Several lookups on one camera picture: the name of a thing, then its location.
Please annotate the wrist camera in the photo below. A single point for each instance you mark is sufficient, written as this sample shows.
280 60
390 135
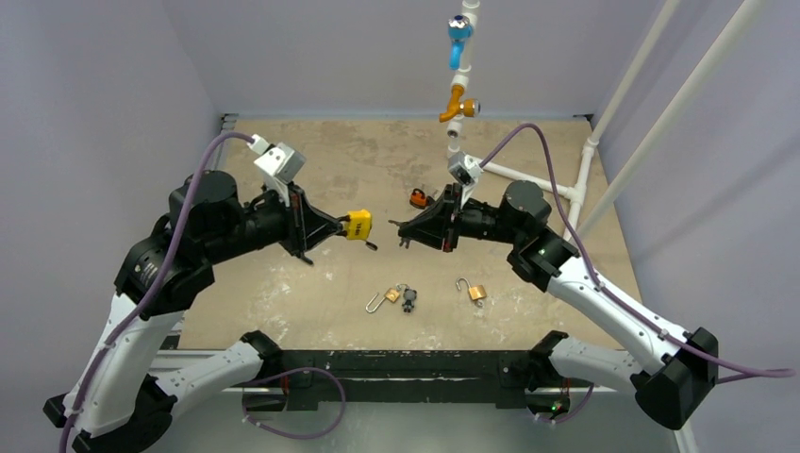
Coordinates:
278 164
466 171

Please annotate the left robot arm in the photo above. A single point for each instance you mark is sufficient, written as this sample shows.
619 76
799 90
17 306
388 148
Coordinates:
118 405

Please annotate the white diagonal pole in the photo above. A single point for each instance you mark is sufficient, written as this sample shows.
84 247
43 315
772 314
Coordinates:
735 27

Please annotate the black key bunch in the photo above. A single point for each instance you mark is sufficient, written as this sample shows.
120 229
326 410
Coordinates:
409 296

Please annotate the black base bar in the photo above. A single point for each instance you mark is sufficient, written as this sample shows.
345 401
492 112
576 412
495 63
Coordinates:
506 379

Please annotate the blue tap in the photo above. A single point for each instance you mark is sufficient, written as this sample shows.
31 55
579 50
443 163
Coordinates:
459 31

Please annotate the brass padlock long shackle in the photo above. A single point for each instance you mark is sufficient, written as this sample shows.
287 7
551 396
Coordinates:
390 295

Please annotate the orange tap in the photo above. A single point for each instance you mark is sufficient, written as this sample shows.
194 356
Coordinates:
458 105

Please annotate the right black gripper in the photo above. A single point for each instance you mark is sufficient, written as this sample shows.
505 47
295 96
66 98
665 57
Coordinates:
450 218

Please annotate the brass padlock open shackle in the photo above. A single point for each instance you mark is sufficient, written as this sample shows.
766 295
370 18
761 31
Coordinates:
477 293

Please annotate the yellow black padlock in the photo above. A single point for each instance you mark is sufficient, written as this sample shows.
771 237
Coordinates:
357 226

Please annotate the orange black padlock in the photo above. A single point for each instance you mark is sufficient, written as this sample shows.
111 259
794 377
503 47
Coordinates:
419 199

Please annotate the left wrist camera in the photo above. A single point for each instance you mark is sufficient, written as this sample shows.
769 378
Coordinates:
278 164

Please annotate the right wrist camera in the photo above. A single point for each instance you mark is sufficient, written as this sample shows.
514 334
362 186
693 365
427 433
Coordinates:
466 171

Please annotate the aluminium frame rail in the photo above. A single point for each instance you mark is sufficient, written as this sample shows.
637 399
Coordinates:
215 162

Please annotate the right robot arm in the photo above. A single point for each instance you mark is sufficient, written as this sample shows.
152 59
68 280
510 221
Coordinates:
667 369

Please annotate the white pvc pipe frame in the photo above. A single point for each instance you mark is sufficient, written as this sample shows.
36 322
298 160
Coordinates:
575 194

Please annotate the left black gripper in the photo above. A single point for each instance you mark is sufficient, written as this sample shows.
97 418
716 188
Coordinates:
303 222

